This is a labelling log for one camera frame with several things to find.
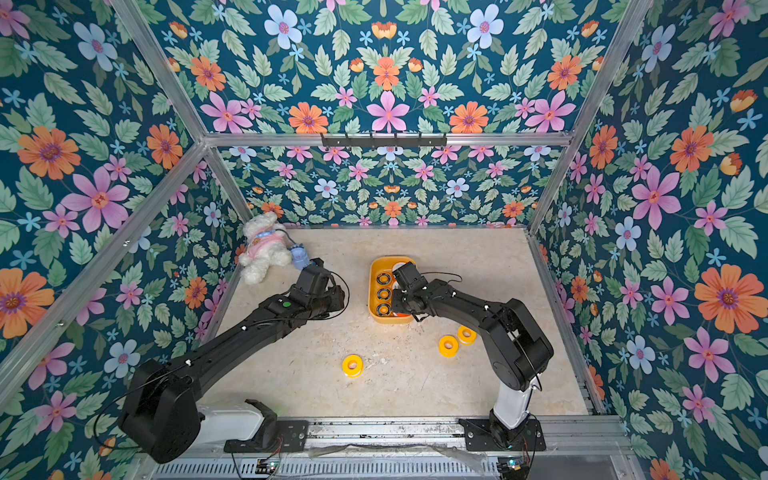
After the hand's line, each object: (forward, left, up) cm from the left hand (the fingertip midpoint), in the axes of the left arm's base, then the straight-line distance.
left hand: (343, 293), depth 85 cm
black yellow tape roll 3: (+1, -11, -13) cm, 16 cm away
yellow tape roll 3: (-12, -35, -13) cm, 40 cm away
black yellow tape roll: (+13, -11, -13) cm, 21 cm away
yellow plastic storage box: (+16, -12, -8) cm, 21 cm away
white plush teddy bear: (+26, +29, -5) cm, 40 cm away
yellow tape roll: (-17, -1, -13) cm, 21 cm away
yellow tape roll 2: (-13, -30, -13) cm, 35 cm away
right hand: (0, -15, -8) cm, 17 cm away
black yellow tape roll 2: (+6, -11, -12) cm, 17 cm away
